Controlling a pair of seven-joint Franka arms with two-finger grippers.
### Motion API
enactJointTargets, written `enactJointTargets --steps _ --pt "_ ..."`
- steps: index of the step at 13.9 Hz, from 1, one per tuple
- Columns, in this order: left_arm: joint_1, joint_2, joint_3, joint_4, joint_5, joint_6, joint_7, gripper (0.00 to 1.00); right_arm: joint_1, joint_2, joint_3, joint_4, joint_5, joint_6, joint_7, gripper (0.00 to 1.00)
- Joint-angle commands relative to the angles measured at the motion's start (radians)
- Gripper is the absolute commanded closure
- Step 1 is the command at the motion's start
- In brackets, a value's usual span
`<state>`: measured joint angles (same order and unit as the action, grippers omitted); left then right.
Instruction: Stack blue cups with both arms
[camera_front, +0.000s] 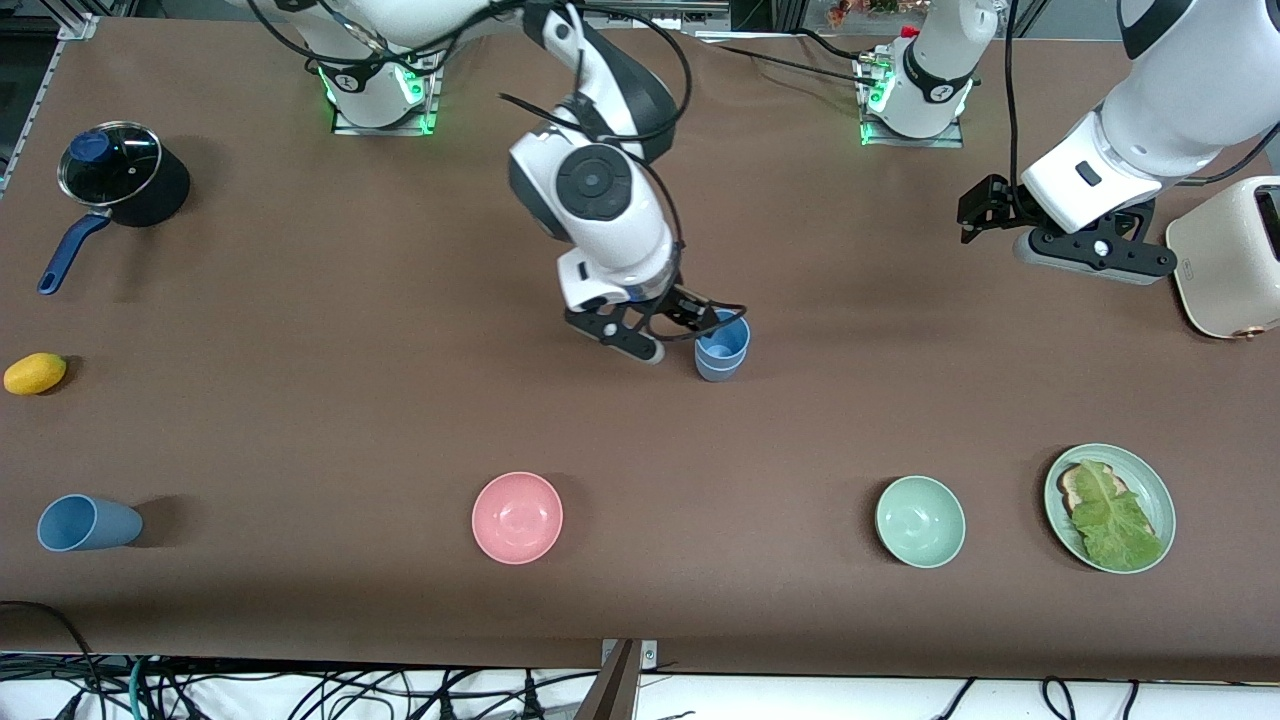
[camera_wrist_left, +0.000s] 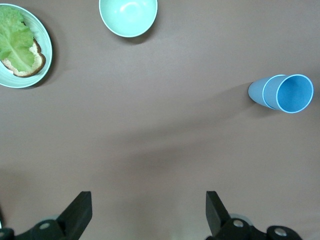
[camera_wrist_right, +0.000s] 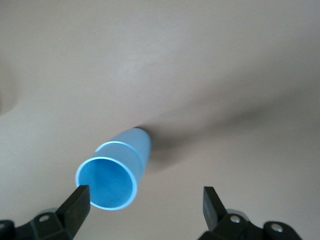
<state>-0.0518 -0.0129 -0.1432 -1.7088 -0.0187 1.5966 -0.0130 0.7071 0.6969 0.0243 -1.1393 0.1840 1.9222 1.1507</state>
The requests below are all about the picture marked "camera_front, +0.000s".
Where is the blue plastic cup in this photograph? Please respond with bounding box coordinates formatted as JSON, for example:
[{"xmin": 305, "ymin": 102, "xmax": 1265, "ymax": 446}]
[
  {"xmin": 694, "ymin": 311, "xmax": 752, "ymax": 367},
  {"xmin": 696, "ymin": 345, "xmax": 748, "ymax": 384},
  {"xmin": 37, "ymin": 494, "xmax": 144, "ymax": 553}
]

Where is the cream toaster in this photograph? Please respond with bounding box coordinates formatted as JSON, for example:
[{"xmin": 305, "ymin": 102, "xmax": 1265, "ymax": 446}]
[{"xmin": 1165, "ymin": 176, "xmax": 1280, "ymax": 342}]

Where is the pink bowl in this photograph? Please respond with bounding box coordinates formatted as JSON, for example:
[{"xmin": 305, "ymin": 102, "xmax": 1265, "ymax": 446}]
[{"xmin": 471, "ymin": 472, "xmax": 564, "ymax": 566}]

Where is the toast bread slice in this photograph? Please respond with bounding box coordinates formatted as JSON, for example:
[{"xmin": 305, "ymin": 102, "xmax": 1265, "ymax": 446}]
[{"xmin": 1060, "ymin": 463, "xmax": 1096, "ymax": 515}]

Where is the light green bowl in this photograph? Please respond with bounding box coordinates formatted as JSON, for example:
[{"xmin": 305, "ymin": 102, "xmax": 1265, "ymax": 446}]
[{"xmin": 875, "ymin": 475, "xmax": 967, "ymax": 569}]

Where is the light green plate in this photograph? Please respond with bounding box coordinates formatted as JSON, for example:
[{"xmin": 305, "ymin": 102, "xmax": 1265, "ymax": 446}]
[{"xmin": 1044, "ymin": 443, "xmax": 1177, "ymax": 575}]

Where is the green lettuce leaf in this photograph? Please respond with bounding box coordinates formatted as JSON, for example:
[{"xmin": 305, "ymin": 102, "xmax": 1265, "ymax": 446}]
[{"xmin": 1071, "ymin": 461, "xmax": 1166, "ymax": 572}]

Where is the brown table leg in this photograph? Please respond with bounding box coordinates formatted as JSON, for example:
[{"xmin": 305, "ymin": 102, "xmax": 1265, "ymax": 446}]
[{"xmin": 572, "ymin": 640, "xmax": 642, "ymax": 720}]

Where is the yellow lemon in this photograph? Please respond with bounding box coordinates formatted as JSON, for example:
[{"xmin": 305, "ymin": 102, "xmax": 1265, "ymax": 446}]
[{"xmin": 3, "ymin": 352, "xmax": 68, "ymax": 396}]

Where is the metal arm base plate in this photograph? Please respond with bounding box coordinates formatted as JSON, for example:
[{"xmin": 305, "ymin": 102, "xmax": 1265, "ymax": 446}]
[
  {"xmin": 858, "ymin": 55, "xmax": 967, "ymax": 149},
  {"xmin": 332, "ymin": 42, "xmax": 441, "ymax": 137}
]

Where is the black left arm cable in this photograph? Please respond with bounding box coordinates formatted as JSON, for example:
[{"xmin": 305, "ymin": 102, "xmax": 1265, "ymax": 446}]
[{"xmin": 1004, "ymin": 0, "xmax": 1027, "ymax": 196}]

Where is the black cable on table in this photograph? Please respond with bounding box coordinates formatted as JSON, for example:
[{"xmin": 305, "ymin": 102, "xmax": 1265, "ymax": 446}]
[
  {"xmin": 700, "ymin": 40, "xmax": 873, "ymax": 87},
  {"xmin": 793, "ymin": 27, "xmax": 881, "ymax": 63}
]

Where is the aluminium frame profile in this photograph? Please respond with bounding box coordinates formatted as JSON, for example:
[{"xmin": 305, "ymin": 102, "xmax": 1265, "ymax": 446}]
[{"xmin": 583, "ymin": 0, "xmax": 733, "ymax": 34}]

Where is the black pot blue handle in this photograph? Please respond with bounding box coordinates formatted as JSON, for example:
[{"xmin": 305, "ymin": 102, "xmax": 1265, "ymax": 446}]
[{"xmin": 37, "ymin": 140, "xmax": 193, "ymax": 297}]

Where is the aluminium table edge rail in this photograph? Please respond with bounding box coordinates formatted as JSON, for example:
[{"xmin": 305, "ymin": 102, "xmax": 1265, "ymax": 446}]
[{"xmin": 0, "ymin": 12, "xmax": 99, "ymax": 201}]

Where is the black looped floor cable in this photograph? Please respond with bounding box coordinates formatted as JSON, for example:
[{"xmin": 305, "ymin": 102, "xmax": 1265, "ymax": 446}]
[{"xmin": 0, "ymin": 600, "xmax": 106, "ymax": 720}]

